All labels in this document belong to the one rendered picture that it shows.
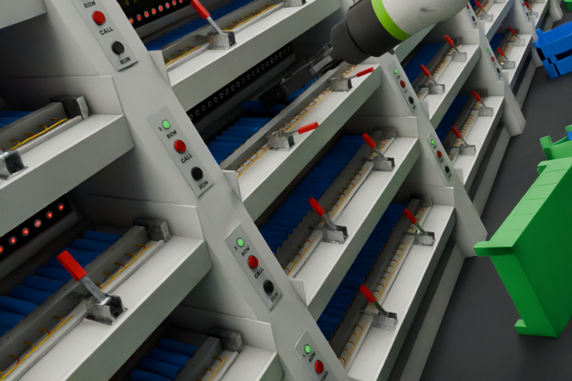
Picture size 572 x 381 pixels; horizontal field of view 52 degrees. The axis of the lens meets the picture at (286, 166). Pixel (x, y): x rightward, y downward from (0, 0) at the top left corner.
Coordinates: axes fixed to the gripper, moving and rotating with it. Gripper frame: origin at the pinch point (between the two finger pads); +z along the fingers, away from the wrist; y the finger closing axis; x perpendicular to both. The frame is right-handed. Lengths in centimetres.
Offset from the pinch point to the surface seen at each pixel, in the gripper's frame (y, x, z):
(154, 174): 38.6, -2.0, -4.1
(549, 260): -5, 52, -23
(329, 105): -7.4, 7.8, -2.9
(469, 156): -57, 46, 2
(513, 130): -101, 59, 4
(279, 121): 5.8, 4.0, -0.7
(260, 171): 19.9, 7.6, -2.5
